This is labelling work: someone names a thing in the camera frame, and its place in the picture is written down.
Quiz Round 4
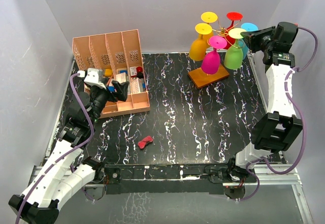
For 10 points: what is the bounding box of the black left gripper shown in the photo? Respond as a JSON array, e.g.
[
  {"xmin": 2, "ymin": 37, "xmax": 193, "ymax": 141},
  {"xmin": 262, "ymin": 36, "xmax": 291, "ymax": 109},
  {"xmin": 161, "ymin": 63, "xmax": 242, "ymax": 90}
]
[{"xmin": 89, "ymin": 77, "xmax": 128, "ymax": 124}]

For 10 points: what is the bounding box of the blue wine glass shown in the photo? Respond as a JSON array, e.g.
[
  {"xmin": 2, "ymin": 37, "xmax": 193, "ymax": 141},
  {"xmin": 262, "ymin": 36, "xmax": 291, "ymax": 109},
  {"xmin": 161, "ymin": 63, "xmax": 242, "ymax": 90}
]
[{"xmin": 239, "ymin": 22, "xmax": 258, "ymax": 60}]

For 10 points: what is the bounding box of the green wine glass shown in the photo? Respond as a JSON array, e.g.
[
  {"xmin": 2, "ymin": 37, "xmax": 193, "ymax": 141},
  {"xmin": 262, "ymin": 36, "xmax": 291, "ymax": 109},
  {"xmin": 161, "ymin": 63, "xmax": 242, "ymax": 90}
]
[{"xmin": 224, "ymin": 28, "xmax": 245, "ymax": 70}]

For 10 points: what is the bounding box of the pink wine glass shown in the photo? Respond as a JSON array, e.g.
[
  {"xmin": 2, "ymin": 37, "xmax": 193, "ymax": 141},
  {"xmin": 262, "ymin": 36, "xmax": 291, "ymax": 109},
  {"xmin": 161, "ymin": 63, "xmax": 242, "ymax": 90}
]
[{"xmin": 201, "ymin": 36, "xmax": 227, "ymax": 75}]

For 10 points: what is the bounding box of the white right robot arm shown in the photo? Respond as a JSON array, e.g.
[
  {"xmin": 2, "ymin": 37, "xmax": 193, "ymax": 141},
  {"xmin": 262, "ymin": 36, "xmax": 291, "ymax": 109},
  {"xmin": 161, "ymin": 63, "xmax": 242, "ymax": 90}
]
[{"xmin": 226, "ymin": 22, "xmax": 303, "ymax": 182}]

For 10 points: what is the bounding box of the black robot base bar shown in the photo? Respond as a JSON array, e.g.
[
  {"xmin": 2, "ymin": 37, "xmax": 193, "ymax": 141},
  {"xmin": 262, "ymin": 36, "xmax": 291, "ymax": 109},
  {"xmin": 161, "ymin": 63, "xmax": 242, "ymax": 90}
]
[{"xmin": 87, "ymin": 163, "xmax": 257, "ymax": 198}]

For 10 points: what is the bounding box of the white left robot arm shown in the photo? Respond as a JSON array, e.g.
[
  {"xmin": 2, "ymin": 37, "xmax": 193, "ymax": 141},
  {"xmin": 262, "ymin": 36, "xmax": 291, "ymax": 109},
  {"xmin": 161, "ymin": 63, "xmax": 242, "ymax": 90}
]
[{"xmin": 9, "ymin": 81, "xmax": 129, "ymax": 223}]

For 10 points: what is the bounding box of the red wine glass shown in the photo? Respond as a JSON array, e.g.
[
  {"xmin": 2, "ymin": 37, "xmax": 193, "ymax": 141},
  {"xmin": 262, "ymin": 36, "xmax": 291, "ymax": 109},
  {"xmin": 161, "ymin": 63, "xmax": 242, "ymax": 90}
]
[{"xmin": 223, "ymin": 12, "xmax": 243, "ymax": 50}]

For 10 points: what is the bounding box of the rear yellow wine glass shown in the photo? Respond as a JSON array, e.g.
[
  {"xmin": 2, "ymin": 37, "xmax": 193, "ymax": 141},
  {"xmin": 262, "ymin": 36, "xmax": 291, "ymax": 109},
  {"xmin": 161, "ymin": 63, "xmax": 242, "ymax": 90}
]
[{"xmin": 201, "ymin": 12, "xmax": 218, "ymax": 49}]

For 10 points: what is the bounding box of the front orange wine glass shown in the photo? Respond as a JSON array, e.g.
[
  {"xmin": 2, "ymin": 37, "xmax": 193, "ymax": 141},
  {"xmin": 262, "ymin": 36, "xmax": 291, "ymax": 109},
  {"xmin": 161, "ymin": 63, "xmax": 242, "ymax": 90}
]
[{"xmin": 189, "ymin": 23, "xmax": 213, "ymax": 61}]

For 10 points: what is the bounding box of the white red box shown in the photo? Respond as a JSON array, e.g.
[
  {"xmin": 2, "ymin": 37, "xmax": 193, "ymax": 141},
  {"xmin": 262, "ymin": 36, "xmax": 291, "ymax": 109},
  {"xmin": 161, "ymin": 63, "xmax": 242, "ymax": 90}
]
[{"xmin": 129, "ymin": 66, "xmax": 146, "ymax": 94}]

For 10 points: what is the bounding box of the yellow block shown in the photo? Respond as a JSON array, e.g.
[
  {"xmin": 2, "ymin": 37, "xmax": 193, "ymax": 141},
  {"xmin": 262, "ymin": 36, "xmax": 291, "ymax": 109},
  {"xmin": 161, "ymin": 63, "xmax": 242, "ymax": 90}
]
[{"xmin": 104, "ymin": 69, "xmax": 113, "ymax": 77}]

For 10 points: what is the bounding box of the peach plastic file organizer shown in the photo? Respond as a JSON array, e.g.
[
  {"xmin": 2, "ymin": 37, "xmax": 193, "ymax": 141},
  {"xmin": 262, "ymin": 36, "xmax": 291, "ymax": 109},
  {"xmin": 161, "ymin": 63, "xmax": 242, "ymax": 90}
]
[{"xmin": 72, "ymin": 29, "xmax": 150, "ymax": 118}]

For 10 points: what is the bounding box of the red bone-shaped toy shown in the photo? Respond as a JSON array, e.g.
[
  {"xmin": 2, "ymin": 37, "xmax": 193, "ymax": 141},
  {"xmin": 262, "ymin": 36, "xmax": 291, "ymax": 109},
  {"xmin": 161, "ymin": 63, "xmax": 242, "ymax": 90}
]
[{"xmin": 138, "ymin": 136, "xmax": 153, "ymax": 150}]

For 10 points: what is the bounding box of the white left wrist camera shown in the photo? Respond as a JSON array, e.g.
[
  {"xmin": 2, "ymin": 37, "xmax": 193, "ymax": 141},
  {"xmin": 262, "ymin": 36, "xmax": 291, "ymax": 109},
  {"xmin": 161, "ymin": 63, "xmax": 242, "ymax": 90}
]
[{"xmin": 78, "ymin": 68, "xmax": 106, "ymax": 89}]

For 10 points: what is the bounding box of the gold wire rack wooden base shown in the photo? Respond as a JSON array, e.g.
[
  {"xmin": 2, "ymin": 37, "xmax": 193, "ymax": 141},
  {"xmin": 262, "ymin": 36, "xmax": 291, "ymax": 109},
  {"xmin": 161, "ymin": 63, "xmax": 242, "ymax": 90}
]
[{"xmin": 188, "ymin": 58, "xmax": 230, "ymax": 88}]

